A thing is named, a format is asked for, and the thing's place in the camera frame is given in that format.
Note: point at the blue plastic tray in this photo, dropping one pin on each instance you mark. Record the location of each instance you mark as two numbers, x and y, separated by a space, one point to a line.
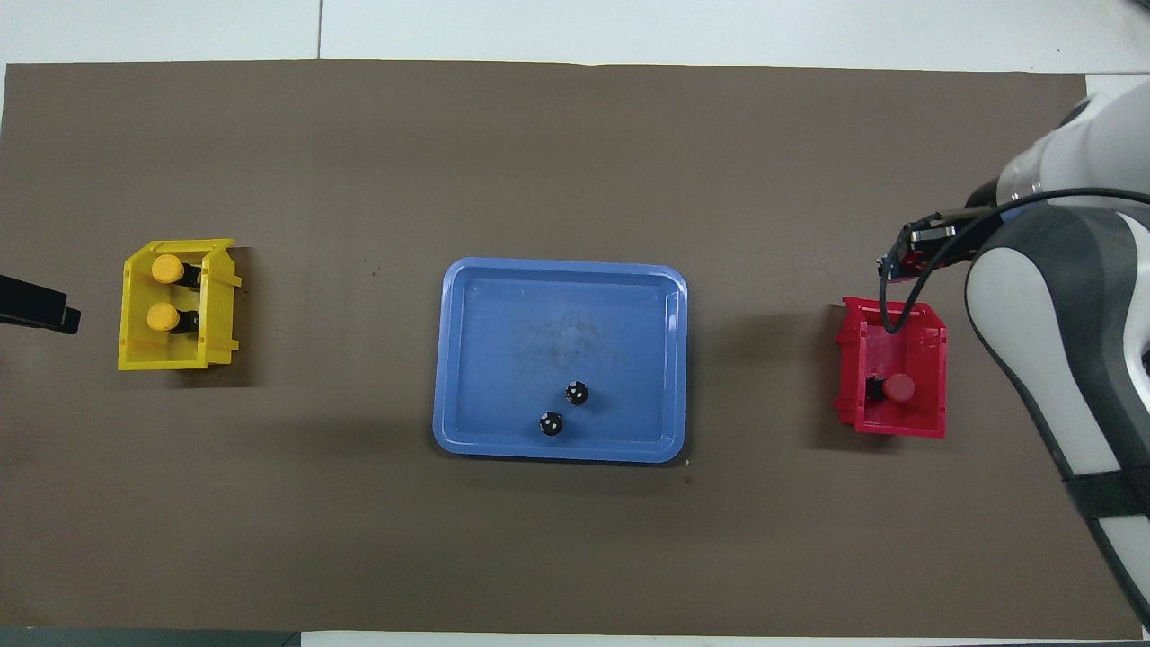
503 341

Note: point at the yellow push button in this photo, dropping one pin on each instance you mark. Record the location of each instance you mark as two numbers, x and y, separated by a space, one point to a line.
167 269
163 316

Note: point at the brown paper table mat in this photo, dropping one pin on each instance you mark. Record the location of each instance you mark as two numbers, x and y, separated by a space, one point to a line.
575 162

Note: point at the yellow plastic parts bin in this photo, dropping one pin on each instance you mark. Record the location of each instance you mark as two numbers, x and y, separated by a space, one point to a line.
135 355

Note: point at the red plastic parts bin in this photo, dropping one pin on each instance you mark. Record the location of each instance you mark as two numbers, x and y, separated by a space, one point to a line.
898 422

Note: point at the black cylindrical capacitor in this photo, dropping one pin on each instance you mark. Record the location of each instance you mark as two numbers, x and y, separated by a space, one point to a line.
576 393
551 423

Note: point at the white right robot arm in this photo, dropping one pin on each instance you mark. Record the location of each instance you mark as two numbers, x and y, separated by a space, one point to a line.
1078 359

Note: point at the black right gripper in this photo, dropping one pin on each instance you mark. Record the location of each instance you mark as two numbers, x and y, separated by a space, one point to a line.
939 234

